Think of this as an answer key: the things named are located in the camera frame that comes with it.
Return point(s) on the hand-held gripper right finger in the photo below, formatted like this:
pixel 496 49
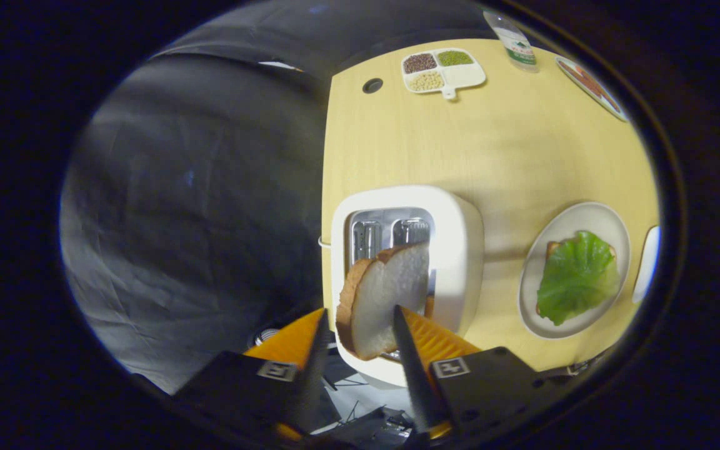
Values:
pixel 413 375

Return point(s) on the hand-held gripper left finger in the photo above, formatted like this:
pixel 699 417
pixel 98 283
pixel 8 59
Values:
pixel 317 369

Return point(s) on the green lettuce leaf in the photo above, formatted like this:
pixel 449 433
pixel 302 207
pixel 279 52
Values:
pixel 575 278

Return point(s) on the black ribbed object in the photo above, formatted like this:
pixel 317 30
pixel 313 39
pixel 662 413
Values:
pixel 264 336

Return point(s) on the plain white bread slice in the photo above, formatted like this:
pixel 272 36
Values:
pixel 379 300

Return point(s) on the cream white toaster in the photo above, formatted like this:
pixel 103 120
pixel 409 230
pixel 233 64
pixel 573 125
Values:
pixel 460 250

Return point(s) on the toast slice under ham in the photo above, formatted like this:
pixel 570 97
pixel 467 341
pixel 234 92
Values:
pixel 552 249

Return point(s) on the cream round plate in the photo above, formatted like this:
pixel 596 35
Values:
pixel 579 215

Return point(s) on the white square plate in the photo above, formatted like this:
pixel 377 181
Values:
pixel 646 265

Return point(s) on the white divided bean tray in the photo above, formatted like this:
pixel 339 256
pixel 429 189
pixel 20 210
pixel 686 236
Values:
pixel 466 75

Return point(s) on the pale blue round plate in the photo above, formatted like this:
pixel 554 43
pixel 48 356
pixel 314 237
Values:
pixel 611 113

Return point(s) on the brown meat patty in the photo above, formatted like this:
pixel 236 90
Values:
pixel 587 80
pixel 607 97

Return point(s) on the clear plastic water bottle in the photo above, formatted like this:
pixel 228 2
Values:
pixel 516 47

